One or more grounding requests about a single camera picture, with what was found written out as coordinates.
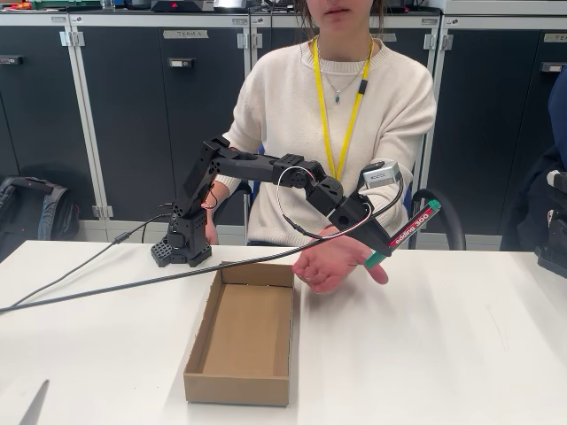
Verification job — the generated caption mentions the black device with red logo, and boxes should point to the black device with red logo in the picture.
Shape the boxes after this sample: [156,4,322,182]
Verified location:
[150,0,215,13]

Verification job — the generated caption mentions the thin necklace with pendant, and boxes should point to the thin necklace with pendant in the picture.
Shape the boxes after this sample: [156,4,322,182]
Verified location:
[318,39,373,105]

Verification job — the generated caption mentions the person in dark blue clothes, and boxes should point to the person in dark blue clothes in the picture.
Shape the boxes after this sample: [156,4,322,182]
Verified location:
[500,66,567,251]

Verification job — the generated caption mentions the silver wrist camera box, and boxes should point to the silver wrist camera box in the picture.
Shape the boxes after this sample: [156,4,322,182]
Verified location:
[361,160,400,190]

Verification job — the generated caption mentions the dark grey backpack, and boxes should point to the dark grey backpack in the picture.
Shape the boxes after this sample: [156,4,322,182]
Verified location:
[0,175,82,262]

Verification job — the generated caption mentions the white red servo wire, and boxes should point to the white red servo wire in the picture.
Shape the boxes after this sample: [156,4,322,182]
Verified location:
[272,166,376,243]

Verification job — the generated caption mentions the person in cream sweater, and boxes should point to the person in cream sweater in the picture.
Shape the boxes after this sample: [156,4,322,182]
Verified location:
[214,0,438,247]

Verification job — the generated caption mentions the person's left hand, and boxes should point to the person's left hand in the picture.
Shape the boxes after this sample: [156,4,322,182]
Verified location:
[291,225,390,294]

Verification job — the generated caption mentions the person's left forearm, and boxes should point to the person's left forearm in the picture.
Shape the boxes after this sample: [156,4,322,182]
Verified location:
[349,117,438,249]

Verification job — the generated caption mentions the brown cardboard box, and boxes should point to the brown cardboard box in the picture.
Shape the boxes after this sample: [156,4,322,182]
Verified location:
[183,263,302,407]

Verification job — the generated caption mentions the person's right forearm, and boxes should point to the person's right forearm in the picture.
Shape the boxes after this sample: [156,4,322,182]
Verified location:
[201,172,250,214]

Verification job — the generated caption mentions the green box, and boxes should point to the green box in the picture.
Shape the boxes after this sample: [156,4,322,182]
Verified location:
[35,0,103,11]

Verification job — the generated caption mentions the yellow lanyard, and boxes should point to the yellow lanyard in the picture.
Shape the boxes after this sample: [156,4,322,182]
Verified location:
[312,35,376,183]

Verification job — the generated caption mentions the blue chair with black armrests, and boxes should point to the blue chair with black armrests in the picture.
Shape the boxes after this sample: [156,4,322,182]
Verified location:
[212,141,469,251]

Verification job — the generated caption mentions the green edding 300 marker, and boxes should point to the green edding 300 marker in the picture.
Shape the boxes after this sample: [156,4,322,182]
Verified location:
[365,198,442,269]

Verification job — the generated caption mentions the thick black camera cable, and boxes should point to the thick black camera cable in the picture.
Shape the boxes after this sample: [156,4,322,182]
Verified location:
[0,174,407,313]

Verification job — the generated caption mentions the thin grey power cable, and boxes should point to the thin grey power cable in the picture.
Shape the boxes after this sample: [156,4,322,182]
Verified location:
[0,202,175,313]

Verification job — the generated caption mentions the person's right hand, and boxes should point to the person's right hand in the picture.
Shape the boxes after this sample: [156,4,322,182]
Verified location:
[201,207,221,246]

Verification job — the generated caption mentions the grey flat strip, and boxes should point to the grey flat strip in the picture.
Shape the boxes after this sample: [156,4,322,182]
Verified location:
[18,379,50,425]

